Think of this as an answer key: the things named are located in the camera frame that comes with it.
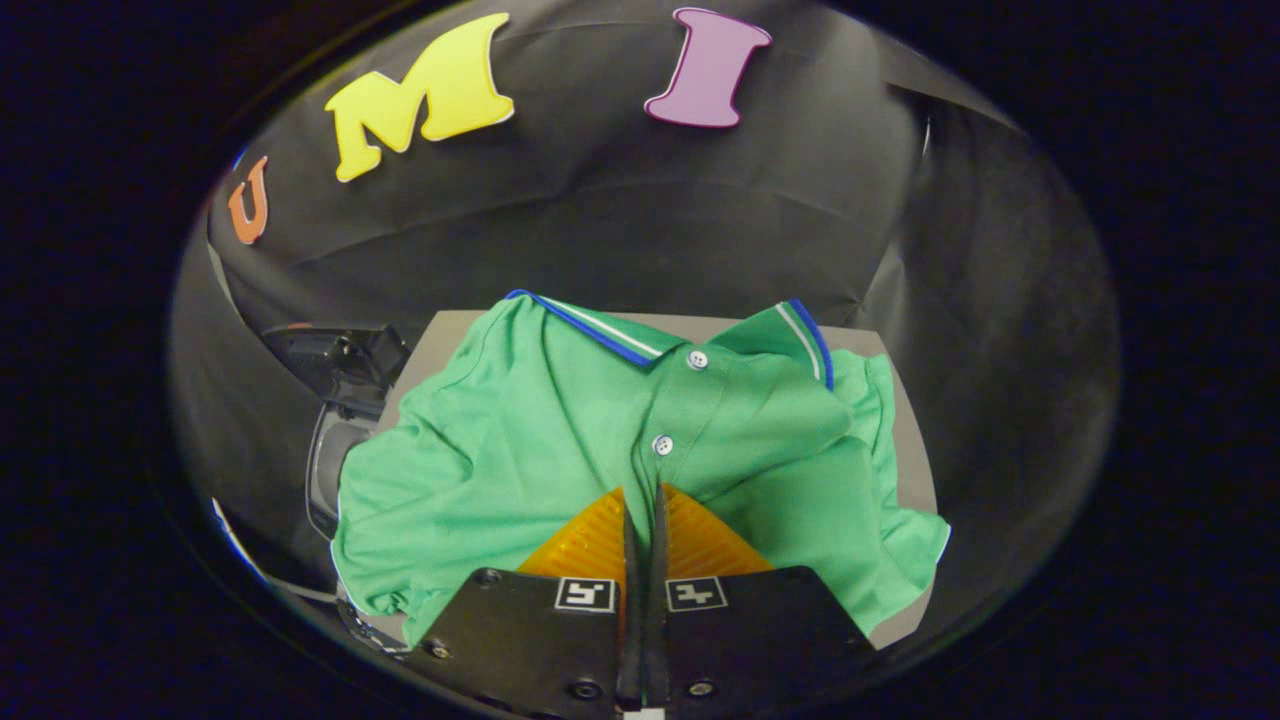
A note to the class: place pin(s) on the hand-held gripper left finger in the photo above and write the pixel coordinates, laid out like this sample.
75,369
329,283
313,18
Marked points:
540,640

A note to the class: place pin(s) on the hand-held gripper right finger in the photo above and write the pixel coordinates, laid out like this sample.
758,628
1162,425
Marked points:
760,640

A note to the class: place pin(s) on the green polo shirt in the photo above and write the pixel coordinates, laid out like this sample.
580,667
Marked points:
520,470

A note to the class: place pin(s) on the grey cabinet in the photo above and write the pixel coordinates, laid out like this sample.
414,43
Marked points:
912,470

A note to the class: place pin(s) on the white blue object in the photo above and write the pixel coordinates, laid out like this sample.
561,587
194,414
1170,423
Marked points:
235,540

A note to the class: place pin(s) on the black backdrop cloth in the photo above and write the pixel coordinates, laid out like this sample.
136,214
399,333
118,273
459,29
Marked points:
600,230

